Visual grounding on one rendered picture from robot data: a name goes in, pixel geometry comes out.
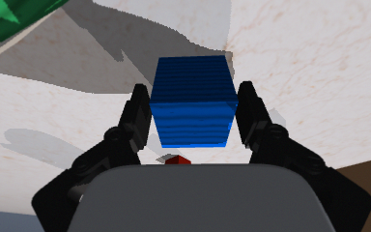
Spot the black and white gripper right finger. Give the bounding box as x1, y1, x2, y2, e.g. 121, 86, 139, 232
235, 81, 371, 232

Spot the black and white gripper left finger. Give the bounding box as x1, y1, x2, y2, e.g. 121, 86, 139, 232
31, 83, 153, 232

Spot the green cube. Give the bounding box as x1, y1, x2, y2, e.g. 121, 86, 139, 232
0, 0, 69, 43

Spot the red cube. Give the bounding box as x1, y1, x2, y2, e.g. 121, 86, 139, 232
165, 155, 191, 164

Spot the blue cube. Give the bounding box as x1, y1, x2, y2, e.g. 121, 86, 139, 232
149, 55, 239, 148

